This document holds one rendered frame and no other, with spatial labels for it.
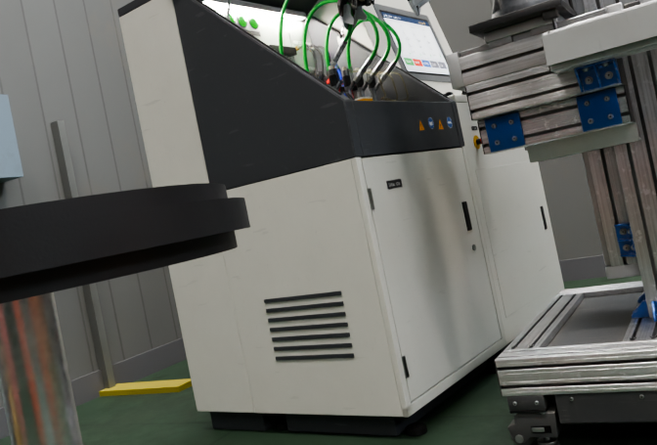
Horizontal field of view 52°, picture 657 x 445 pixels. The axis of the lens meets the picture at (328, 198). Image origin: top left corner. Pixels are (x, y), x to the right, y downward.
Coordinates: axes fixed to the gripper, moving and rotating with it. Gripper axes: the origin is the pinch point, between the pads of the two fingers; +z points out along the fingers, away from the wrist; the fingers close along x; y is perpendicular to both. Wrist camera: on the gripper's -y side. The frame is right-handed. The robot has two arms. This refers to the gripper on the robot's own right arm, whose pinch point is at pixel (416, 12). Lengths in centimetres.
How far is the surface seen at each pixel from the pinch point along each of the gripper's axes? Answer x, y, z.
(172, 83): -47, -68, 6
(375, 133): -34, -3, 39
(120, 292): 14, -205, 78
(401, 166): -24, -3, 49
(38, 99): -13, -202, -24
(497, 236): 33, -3, 79
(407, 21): 60, -35, -15
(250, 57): -47, -33, 8
